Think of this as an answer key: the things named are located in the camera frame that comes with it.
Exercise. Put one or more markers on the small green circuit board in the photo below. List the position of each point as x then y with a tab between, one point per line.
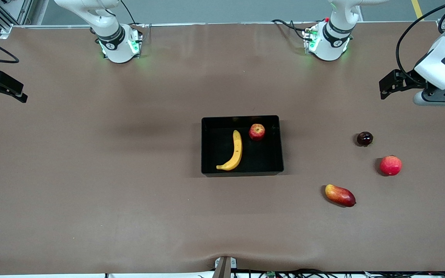
271	274

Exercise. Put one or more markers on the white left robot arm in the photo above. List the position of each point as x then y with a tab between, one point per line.
332	38

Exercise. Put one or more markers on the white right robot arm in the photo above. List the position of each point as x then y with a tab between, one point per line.
114	42

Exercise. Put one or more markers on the brown table mat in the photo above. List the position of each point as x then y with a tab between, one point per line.
129	224

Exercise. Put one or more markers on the small red yellow apple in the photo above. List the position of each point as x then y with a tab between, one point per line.
257	132

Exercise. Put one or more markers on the red yellow mango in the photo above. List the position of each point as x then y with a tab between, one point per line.
340	195

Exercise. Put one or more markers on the yellow banana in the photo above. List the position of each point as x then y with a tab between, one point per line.
237	150

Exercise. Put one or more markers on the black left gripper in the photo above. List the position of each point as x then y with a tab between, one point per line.
408	78

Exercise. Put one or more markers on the dark purple plum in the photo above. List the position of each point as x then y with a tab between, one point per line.
364	138

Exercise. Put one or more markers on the metal camera post bracket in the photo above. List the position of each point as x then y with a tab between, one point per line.
224	266

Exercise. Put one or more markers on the black rectangular plastic box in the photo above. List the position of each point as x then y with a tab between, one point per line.
261	162

